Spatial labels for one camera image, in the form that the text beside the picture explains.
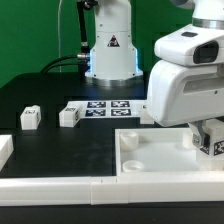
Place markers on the white U-shaped obstacle fence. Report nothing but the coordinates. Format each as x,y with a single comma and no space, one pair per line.
136,187

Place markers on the white square tabletop tray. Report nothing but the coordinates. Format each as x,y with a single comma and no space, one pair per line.
151,150

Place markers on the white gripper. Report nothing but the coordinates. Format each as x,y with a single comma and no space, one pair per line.
187,83

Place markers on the AprilTag marker sheet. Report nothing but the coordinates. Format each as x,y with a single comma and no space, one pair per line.
109,108

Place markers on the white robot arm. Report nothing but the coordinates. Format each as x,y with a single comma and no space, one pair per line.
114,59

